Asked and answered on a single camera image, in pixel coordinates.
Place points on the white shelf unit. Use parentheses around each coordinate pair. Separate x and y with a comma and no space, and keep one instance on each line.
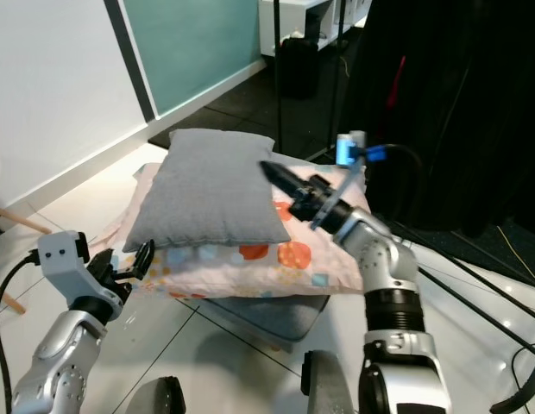
(302,13)

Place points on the red hanging garment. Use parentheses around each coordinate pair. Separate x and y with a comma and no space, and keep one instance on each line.
(395,86)

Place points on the grey pillow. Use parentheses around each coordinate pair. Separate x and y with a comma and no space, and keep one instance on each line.
(203,190)

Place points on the black metal clothes rack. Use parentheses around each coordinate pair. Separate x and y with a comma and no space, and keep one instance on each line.
(277,86)

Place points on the dark right robot leg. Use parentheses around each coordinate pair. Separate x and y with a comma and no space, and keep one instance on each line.
(328,384)

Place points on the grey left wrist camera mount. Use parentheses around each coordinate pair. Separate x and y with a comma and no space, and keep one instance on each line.
(65,257)

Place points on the white chair with wooden legs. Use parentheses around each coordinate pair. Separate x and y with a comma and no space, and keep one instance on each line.
(13,220)

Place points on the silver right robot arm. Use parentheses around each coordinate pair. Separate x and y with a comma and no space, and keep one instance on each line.
(388,259)

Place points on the dark left robot leg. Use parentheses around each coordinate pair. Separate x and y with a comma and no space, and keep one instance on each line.
(155,398)

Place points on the black bin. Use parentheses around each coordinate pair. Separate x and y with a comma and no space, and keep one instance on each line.
(299,69)

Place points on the black hanging garment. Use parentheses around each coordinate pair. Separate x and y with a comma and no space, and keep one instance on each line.
(475,112)

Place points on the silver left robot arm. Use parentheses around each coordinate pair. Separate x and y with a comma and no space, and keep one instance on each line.
(56,362)

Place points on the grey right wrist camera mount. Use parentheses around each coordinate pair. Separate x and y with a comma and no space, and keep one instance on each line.
(347,151)

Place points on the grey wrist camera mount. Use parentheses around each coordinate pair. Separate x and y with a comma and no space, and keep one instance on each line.
(347,151)
(65,257)

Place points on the dark robot leg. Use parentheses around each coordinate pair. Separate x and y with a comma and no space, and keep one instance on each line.
(328,384)
(155,398)

